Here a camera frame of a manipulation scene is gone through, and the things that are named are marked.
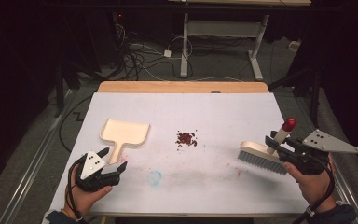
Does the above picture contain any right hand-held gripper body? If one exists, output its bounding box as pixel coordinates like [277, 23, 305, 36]
[279, 129, 358, 175]

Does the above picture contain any person's right hand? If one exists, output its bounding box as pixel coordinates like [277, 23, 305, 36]
[282, 153, 337, 213]

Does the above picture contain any metal floor rail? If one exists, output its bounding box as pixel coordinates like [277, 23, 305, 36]
[295, 99, 358, 224]
[0, 89, 76, 224]

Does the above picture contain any white board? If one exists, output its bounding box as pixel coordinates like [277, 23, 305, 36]
[48, 91, 322, 216]

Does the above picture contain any white power strip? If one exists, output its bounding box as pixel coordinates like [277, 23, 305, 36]
[288, 40, 302, 53]

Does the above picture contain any cream dustpan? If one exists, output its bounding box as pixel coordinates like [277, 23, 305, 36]
[99, 119, 151, 165]

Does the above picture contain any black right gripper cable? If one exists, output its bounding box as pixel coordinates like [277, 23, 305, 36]
[292, 157, 337, 224]

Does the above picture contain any tangle of black cables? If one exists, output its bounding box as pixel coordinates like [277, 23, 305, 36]
[115, 21, 197, 82]

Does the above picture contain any white-framed desk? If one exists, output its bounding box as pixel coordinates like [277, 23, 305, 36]
[167, 0, 312, 82]

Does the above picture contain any person's left hand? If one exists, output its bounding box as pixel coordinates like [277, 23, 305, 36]
[63, 169, 113, 218]

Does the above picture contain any black floor cable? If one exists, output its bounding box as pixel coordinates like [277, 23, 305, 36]
[58, 95, 93, 153]

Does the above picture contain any cream brush with red-tipped handle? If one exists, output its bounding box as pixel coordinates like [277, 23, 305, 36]
[237, 117, 298, 175]

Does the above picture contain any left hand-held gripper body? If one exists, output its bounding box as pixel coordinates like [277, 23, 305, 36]
[74, 150, 121, 192]

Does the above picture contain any wooden table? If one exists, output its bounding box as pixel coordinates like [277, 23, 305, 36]
[96, 80, 293, 218]

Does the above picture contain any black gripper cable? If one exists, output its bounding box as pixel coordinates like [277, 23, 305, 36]
[67, 153, 90, 223]
[292, 157, 337, 224]

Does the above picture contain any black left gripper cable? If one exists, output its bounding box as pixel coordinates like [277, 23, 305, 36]
[67, 153, 90, 223]

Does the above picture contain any pile of red crumbs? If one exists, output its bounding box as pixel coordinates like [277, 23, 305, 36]
[175, 130, 199, 147]

